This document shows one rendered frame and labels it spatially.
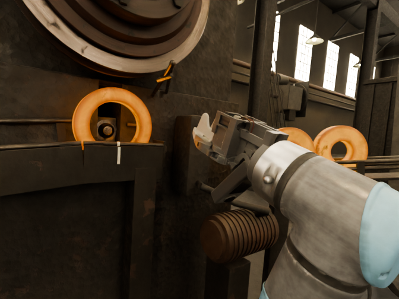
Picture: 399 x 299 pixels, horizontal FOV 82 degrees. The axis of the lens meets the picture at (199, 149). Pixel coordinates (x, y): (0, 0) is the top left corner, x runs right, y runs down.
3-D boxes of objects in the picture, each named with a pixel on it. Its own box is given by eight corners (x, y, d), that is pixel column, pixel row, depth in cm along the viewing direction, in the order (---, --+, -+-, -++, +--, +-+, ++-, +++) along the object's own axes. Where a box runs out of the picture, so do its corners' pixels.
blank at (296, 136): (260, 128, 72) (263, 128, 68) (310, 126, 71) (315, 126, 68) (260, 178, 73) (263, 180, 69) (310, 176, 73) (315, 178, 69)
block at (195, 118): (168, 188, 75) (173, 114, 73) (189, 186, 80) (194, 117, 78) (186, 197, 67) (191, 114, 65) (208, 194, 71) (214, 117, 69)
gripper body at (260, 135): (244, 114, 44) (298, 136, 35) (231, 155, 46) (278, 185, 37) (213, 109, 39) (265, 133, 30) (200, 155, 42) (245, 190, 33)
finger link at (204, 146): (209, 133, 47) (236, 150, 40) (206, 142, 47) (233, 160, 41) (189, 132, 44) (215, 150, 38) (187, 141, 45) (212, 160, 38)
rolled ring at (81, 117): (154, 93, 61) (149, 94, 64) (75, 80, 50) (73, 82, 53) (150, 162, 62) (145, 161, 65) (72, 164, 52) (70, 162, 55)
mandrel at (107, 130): (88, 134, 77) (88, 121, 76) (101, 135, 79) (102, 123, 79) (98, 138, 62) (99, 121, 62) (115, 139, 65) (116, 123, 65)
